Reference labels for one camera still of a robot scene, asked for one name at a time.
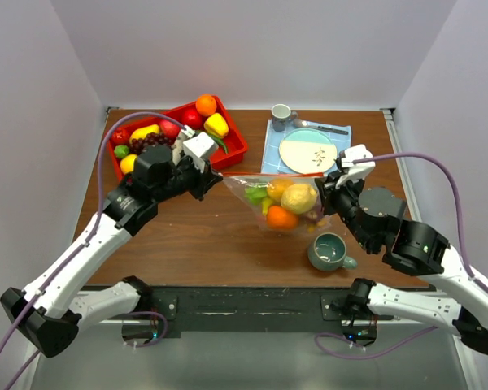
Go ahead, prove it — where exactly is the green chili pepper toy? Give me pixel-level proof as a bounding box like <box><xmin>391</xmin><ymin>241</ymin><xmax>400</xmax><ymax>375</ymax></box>
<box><xmin>208</xmin><ymin>134</ymin><xmax>229</xmax><ymax>154</ymax></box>

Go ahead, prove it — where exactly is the dark red plum toy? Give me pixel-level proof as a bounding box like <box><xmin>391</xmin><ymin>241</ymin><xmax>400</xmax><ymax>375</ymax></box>
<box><xmin>300</xmin><ymin>203</ymin><xmax>324</xmax><ymax>223</ymax></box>

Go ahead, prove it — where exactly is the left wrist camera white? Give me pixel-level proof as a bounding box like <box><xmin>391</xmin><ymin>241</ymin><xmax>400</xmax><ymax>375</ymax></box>
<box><xmin>179</xmin><ymin>127</ymin><xmax>218</xmax><ymax>172</ymax></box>

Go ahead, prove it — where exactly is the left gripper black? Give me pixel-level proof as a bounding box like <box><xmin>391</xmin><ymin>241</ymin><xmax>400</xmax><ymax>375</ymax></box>
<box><xmin>153</xmin><ymin>151</ymin><xmax>221</xmax><ymax>202</ymax></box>

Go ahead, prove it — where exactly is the grey white cup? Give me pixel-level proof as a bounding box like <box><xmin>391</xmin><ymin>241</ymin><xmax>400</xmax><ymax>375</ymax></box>
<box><xmin>271</xmin><ymin>103</ymin><xmax>298</xmax><ymax>132</ymax></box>

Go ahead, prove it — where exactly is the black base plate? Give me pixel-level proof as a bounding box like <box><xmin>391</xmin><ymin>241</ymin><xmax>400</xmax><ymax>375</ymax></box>
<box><xmin>134</xmin><ymin>286</ymin><xmax>349</xmax><ymax>338</ymax></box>

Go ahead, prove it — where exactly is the yellow lemon toy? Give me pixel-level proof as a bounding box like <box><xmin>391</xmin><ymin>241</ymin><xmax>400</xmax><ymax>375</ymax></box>
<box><xmin>281</xmin><ymin>183</ymin><xmax>317</xmax><ymax>215</ymax></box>

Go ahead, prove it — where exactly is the blue checked cloth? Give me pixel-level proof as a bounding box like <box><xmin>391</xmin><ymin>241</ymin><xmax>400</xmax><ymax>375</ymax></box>
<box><xmin>261</xmin><ymin>120</ymin><xmax>352</xmax><ymax>174</ymax></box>

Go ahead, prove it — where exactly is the purple grapes bunch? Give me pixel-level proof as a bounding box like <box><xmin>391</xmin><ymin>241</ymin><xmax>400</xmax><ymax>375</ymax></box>
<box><xmin>129</xmin><ymin>132</ymin><xmax>175</xmax><ymax>155</ymax></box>

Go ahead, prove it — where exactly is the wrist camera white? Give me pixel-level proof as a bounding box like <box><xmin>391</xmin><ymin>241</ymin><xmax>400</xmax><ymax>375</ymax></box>
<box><xmin>179</xmin><ymin>127</ymin><xmax>218</xmax><ymax>172</ymax></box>
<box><xmin>335</xmin><ymin>144</ymin><xmax>376</xmax><ymax>188</ymax></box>

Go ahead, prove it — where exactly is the green lime toy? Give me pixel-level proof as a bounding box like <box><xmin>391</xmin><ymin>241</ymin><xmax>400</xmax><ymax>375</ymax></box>
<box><xmin>114</xmin><ymin>145</ymin><xmax>130</xmax><ymax>160</ymax></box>

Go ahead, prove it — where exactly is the yellow banana toy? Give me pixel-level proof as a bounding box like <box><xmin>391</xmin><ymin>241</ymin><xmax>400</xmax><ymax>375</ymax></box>
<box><xmin>261</xmin><ymin>197</ymin><xmax>274</xmax><ymax>216</ymax></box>

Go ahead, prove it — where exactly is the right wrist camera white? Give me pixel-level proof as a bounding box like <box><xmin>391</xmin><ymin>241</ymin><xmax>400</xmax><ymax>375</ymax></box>
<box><xmin>335</xmin><ymin>144</ymin><xmax>376</xmax><ymax>188</ymax></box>

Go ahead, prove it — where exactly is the clear zip top bag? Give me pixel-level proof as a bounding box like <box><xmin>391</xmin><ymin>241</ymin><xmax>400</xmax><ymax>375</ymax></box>
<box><xmin>224</xmin><ymin>172</ymin><xmax>331</xmax><ymax>234</ymax></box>

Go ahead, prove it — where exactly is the red plastic tray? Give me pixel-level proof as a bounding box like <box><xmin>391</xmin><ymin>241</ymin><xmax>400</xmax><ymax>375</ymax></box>
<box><xmin>106</xmin><ymin>96</ymin><xmax>248</xmax><ymax>181</ymax></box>

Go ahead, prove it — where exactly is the yellow round fruit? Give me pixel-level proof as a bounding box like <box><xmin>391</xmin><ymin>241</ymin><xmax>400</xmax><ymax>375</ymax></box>
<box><xmin>120</xmin><ymin>154</ymin><xmax>137</xmax><ymax>175</ymax></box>

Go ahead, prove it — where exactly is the metal spoon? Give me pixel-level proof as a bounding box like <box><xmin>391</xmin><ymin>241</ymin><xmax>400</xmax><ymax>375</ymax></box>
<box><xmin>294</xmin><ymin>119</ymin><xmax>349</xmax><ymax>135</ymax></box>

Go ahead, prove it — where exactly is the aluminium frame rail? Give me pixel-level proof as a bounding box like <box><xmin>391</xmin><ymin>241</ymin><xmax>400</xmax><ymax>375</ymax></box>
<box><xmin>34</xmin><ymin>284</ymin><xmax>464</xmax><ymax>326</ymax></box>

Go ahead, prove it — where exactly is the green ceramic mug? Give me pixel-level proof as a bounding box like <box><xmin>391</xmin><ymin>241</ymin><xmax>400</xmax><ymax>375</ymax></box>
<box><xmin>307</xmin><ymin>232</ymin><xmax>358</xmax><ymax>272</ymax></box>

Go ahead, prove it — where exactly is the yellow pepper toy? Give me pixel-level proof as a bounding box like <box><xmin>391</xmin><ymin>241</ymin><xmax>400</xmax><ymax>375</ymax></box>
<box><xmin>203</xmin><ymin>112</ymin><xmax>229</xmax><ymax>138</ymax></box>

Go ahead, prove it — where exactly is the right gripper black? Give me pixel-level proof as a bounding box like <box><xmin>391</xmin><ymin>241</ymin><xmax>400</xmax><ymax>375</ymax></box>
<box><xmin>316</xmin><ymin>167</ymin><xmax>376</xmax><ymax>250</ymax></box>

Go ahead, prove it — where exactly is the orange pretzel snack toy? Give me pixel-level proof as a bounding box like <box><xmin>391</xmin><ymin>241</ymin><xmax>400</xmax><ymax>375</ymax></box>
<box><xmin>305</xmin><ymin>218</ymin><xmax>329</xmax><ymax>232</ymax></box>

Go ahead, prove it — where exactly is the blue cream plate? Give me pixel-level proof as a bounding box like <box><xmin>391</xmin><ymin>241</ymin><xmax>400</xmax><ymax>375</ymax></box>
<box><xmin>279</xmin><ymin>128</ymin><xmax>338</xmax><ymax>175</ymax></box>

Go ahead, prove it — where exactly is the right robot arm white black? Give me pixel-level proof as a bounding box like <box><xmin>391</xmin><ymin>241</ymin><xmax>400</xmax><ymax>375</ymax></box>
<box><xmin>315</xmin><ymin>175</ymin><xmax>488</xmax><ymax>356</ymax></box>

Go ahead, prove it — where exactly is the green bell pepper toy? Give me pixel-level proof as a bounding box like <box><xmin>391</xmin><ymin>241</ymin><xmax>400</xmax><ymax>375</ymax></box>
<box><xmin>244</xmin><ymin>186</ymin><xmax>268</xmax><ymax>206</ymax></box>

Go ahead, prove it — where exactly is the orange fruit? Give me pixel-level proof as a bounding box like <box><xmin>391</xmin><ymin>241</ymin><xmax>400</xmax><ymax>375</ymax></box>
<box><xmin>195</xmin><ymin>94</ymin><xmax>217</xmax><ymax>117</ymax></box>

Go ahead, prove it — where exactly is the orange yellow mango toy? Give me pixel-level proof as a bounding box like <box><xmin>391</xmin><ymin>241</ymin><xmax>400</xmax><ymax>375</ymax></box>
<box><xmin>266</xmin><ymin>178</ymin><xmax>294</xmax><ymax>203</ymax></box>

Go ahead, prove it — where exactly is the orange tangerine toy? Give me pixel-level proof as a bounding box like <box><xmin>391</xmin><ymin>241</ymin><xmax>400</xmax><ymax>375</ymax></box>
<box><xmin>266</xmin><ymin>206</ymin><xmax>298</xmax><ymax>231</ymax></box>

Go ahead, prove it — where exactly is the red apple toy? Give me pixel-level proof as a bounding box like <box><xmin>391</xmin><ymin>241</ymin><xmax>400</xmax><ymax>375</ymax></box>
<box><xmin>181</xmin><ymin>107</ymin><xmax>206</xmax><ymax>130</ymax></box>

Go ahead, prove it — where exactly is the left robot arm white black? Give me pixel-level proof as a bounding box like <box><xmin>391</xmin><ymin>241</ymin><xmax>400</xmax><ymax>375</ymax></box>
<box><xmin>0</xmin><ymin>139</ymin><xmax>223</xmax><ymax>358</ymax></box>

